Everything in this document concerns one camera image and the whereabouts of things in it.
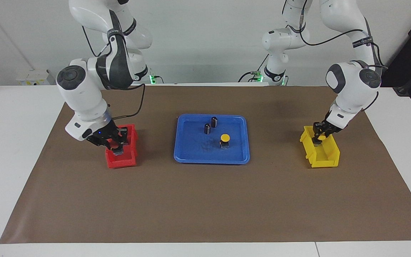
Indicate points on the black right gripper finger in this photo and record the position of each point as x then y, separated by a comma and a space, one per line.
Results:
110, 145
123, 137

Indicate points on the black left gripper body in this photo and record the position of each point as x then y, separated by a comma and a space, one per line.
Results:
331, 125

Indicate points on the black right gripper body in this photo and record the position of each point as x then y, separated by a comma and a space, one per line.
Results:
103, 134

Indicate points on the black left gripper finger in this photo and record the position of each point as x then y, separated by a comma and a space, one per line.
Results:
318, 129
326, 137

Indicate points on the yellow push button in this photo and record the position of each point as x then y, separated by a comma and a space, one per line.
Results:
321, 137
224, 137

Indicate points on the red push button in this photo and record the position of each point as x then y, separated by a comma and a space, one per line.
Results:
119, 152

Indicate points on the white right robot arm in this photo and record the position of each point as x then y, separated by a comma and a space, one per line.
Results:
84, 89

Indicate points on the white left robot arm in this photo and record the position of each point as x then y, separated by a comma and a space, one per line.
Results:
355, 82

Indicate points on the red plastic bin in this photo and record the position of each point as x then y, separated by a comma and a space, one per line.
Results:
120, 162

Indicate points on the yellow plastic bin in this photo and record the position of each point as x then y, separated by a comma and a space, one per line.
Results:
325, 159

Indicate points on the blue plastic tray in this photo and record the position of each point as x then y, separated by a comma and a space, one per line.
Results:
191, 153

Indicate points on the black cylindrical knob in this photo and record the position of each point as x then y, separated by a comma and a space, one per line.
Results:
207, 129
214, 122

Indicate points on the white box yellow label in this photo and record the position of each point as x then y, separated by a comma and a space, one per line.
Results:
32, 77

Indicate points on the brown paper mat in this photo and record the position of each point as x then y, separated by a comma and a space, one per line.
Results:
205, 200

